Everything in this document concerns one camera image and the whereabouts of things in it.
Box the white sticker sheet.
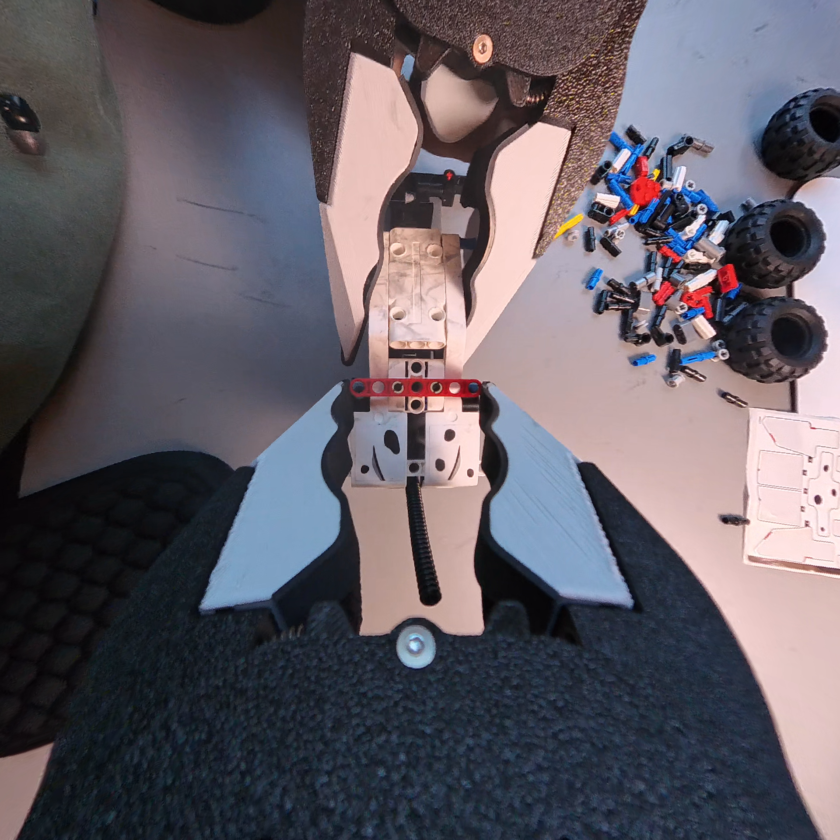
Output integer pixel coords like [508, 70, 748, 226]
[743, 407, 840, 580]

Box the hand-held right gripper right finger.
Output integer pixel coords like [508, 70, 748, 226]
[481, 382, 635, 609]

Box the black toy tire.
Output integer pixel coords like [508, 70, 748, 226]
[722, 199, 828, 290]
[760, 87, 840, 182]
[721, 297, 829, 385]

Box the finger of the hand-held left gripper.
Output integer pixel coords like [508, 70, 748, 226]
[318, 51, 425, 366]
[461, 121, 573, 368]

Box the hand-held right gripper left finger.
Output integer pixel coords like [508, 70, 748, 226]
[199, 381, 349, 614]

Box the white book stand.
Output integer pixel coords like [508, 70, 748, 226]
[783, 172, 840, 419]

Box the pile of small toy pieces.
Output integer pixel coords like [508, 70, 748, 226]
[553, 123, 750, 389]

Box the black toy spring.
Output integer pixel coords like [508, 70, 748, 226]
[405, 482, 442, 606]

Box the toy truck chassis model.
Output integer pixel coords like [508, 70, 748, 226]
[348, 169, 488, 490]

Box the black padded armrest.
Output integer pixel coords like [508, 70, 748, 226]
[0, 450, 235, 757]

